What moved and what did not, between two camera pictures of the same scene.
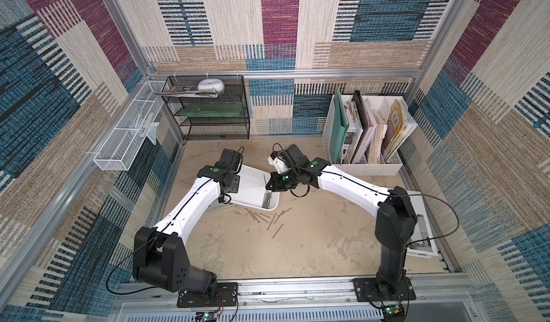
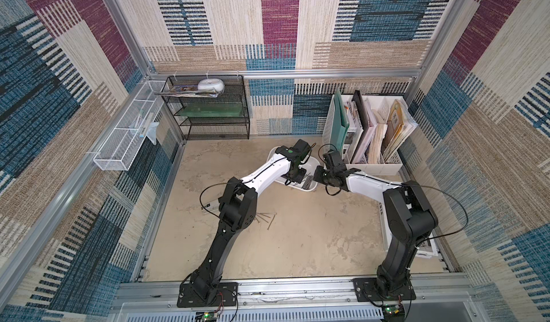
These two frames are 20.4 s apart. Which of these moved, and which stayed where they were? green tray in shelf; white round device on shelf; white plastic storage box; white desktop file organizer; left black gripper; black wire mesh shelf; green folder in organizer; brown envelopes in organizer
Moved: left black gripper; white plastic storage box
Stayed: white desktop file organizer; green tray in shelf; green folder in organizer; white round device on shelf; brown envelopes in organizer; black wire mesh shelf
